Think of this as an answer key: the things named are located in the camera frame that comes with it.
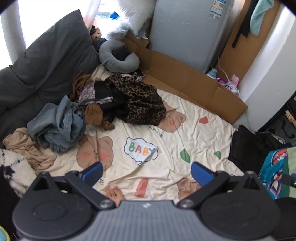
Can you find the small teddy bear toy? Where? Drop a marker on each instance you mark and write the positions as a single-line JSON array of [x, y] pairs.
[[96, 38]]

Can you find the teal hanging towel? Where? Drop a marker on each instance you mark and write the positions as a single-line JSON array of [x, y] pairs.
[[258, 14]]

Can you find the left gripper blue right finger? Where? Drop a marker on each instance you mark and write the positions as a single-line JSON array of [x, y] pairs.
[[201, 174]]

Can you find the grey U-shaped neck pillow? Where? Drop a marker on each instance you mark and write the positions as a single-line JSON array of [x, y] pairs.
[[113, 54]]

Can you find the white fuzzy patterned blanket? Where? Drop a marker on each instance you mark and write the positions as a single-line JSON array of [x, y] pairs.
[[17, 171]]

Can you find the detergent bottle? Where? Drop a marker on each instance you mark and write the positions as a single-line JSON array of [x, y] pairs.
[[212, 73]]

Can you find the white pillow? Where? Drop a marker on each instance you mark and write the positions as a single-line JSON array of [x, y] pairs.
[[133, 16]]

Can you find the cream cartoon bear bedsheet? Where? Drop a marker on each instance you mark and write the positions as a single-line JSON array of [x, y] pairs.
[[153, 162]]

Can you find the dark grey pillow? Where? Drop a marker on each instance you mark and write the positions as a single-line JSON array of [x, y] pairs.
[[45, 71]]

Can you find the beige garment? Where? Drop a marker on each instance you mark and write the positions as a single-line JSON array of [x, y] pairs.
[[20, 142]]

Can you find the brown garment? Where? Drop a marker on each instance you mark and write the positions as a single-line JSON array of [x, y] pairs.
[[93, 113]]

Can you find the floral patterned garment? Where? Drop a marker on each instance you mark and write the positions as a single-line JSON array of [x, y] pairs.
[[87, 96]]

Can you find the black garment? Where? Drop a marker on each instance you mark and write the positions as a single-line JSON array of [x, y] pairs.
[[103, 92]]

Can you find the brown cardboard sheet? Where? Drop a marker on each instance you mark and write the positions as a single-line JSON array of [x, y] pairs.
[[170, 75]]

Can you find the teal printed garment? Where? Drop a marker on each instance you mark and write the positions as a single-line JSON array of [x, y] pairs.
[[278, 173]]

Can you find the blue-grey denim garment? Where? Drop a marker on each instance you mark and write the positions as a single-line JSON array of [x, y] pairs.
[[58, 127]]

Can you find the black bag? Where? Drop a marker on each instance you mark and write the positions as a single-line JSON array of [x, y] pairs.
[[248, 151]]

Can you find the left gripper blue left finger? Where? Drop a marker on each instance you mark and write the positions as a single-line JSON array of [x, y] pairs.
[[92, 174]]

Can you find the purple white refill pouch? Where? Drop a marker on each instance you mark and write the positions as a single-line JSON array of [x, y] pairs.
[[230, 84]]

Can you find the leopard print skirt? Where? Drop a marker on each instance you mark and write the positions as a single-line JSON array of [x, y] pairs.
[[141, 104]]

